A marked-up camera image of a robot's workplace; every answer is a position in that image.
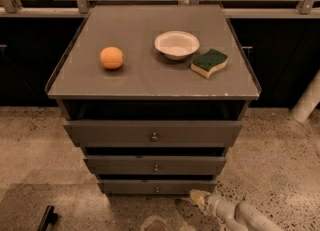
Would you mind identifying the white paper bowl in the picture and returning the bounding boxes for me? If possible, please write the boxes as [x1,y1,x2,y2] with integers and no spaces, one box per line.
[154,31,200,60]

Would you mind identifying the grey drawer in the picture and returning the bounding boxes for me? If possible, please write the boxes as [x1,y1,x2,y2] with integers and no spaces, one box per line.
[98,175,216,195]
[84,156,226,175]
[64,120,242,148]

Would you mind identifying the grey drawer cabinet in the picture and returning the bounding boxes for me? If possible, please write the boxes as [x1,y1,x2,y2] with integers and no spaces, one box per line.
[44,4,262,189]

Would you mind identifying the orange fruit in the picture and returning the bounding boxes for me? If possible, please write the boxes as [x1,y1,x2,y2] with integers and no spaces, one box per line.
[100,47,123,70]

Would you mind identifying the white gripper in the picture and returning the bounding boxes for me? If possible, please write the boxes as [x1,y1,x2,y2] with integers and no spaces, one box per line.
[189,189,245,231]

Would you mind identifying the green yellow sponge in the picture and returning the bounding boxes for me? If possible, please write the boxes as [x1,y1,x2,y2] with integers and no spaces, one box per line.
[191,49,227,79]

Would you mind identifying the grey top drawer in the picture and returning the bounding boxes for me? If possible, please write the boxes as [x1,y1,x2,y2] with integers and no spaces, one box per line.
[64,120,242,148]

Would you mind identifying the grey bottom drawer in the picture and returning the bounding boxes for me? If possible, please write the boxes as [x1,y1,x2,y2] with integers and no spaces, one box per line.
[98,175,216,195]

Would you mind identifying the black object on floor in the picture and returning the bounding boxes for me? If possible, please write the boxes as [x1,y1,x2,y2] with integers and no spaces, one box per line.
[37,205,58,231]

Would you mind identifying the grey middle drawer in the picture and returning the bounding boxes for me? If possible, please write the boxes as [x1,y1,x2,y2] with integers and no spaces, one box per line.
[84,156,226,175]

